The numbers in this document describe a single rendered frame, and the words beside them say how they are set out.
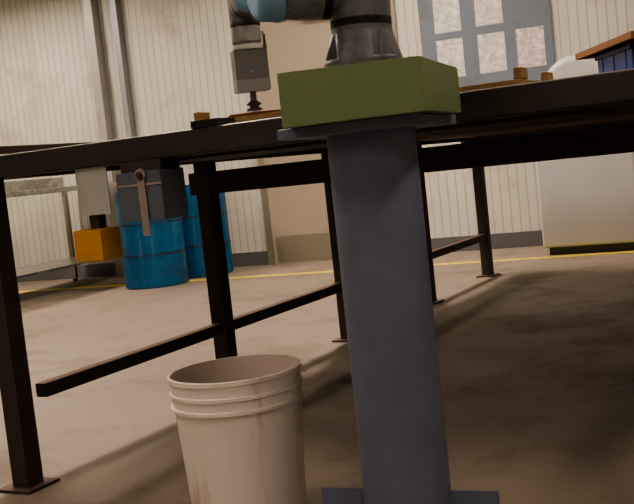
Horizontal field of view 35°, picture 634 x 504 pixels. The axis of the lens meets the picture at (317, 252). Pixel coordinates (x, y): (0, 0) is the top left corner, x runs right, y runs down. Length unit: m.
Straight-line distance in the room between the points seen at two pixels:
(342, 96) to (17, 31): 8.36
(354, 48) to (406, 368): 0.59
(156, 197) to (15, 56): 7.64
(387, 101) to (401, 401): 0.56
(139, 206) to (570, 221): 5.07
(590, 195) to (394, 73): 5.50
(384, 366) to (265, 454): 0.42
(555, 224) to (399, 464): 5.41
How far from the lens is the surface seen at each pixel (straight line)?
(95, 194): 2.59
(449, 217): 8.19
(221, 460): 2.19
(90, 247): 2.59
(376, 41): 1.88
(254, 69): 2.54
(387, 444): 1.92
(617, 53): 2.82
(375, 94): 1.75
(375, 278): 1.86
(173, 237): 7.92
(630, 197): 7.15
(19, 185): 9.01
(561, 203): 7.23
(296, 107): 1.80
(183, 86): 9.04
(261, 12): 1.89
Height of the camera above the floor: 0.80
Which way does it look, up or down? 5 degrees down
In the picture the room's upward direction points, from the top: 6 degrees counter-clockwise
